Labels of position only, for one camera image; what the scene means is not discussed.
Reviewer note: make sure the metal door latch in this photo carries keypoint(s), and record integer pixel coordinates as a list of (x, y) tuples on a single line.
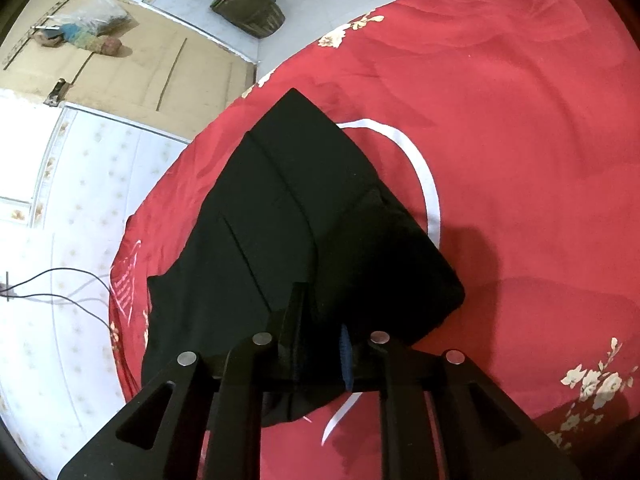
[(55, 91)]

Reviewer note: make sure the red floral printed blanket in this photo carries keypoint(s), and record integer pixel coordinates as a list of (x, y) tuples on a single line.
[(500, 135)]

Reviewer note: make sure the clear plastic bag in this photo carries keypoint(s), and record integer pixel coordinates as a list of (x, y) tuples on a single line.
[(95, 15)]

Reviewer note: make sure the black pants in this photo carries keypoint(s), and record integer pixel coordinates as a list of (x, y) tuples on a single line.
[(300, 200)]

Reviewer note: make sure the flattened cardboard sheet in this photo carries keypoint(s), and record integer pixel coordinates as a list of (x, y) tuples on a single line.
[(150, 70)]

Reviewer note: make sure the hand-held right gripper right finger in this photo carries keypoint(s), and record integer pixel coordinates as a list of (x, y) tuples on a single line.
[(346, 360)]

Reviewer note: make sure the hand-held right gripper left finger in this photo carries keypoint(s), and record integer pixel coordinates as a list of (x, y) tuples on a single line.
[(290, 340)]

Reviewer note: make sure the dark ceramic jar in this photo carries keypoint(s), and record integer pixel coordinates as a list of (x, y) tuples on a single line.
[(250, 10)]

